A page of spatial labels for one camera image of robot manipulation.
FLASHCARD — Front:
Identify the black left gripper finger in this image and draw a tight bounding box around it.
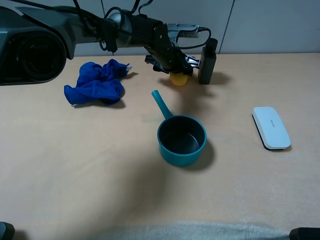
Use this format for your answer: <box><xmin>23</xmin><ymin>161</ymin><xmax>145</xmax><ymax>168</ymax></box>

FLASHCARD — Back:
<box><xmin>144</xmin><ymin>55</ymin><xmax>168</xmax><ymax>73</ymax></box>
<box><xmin>182</xmin><ymin>54</ymin><xmax>201</xmax><ymax>75</ymax></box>

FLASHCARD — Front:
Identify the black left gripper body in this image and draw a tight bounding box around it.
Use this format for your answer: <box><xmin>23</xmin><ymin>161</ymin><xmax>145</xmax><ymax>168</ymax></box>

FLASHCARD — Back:
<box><xmin>144</xmin><ymin>40</ymin><xmax>185</xmax><ymax>74</ymax></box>

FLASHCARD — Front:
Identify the yellow mango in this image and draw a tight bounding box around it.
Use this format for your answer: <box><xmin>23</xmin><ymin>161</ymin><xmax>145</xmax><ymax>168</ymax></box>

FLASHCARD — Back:
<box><xmin>169</xmin><ymin>72</ymin><xmax>189</xmax><ymax>87</ymax></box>

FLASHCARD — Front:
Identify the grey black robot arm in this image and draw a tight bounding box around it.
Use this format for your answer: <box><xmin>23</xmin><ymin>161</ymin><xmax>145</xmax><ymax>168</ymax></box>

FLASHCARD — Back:
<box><xmin>0</xmin><ymin>1</ymin><xmax>200</xmax><ymax>85</ymax></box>

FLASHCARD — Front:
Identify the dark green pump bottle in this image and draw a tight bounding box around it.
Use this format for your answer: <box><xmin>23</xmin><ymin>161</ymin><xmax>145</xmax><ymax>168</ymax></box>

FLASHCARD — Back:
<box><xmin>198</xmin><ymin>38</ymin><xmax>218</xmax><ymax>85</ymax></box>

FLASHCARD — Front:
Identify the blue crumpled cloth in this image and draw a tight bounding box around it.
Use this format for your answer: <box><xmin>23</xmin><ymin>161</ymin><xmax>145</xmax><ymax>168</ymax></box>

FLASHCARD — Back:
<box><xmin>64</xmin><ymin>59</ymin><xmax>132</xmax><ymax>105</ymax></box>

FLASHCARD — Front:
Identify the white whiteboard eraser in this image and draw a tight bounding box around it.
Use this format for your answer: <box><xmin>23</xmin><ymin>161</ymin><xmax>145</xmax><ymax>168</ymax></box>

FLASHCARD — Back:
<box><xmin>252</xmin><ymin>106</ymin><xmax>291</xmax><ymax>151</ymax></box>

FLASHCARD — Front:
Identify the grey cloth at table edge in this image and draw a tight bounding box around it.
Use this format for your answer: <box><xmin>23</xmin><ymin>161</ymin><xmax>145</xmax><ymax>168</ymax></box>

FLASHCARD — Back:
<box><xmin>96</xmin><ymin>221</ymin><xmax>289</xmax><ymax>240</ymax></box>

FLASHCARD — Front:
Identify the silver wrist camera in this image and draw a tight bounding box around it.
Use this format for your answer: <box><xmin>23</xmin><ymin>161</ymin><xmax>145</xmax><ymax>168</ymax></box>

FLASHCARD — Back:
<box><xmin>167</xmin><ymin>23</ymin><xmax>199</xmax><ymax>42</ymax></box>

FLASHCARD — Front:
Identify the black camera cable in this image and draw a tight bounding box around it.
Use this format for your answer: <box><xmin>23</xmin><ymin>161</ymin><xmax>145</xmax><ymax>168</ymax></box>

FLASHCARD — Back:
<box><xmin>174</xmin><ymin>26</ymin><xmax>212</xmax><ymax>50</ymax></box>

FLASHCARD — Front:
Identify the teal saucepan with handle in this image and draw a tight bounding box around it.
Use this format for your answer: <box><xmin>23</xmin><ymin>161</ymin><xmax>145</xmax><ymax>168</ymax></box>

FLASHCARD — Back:
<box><xmin>151</xmin><ymin>90</ymin><xmax>207</xmax><ymax>167</ymax></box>

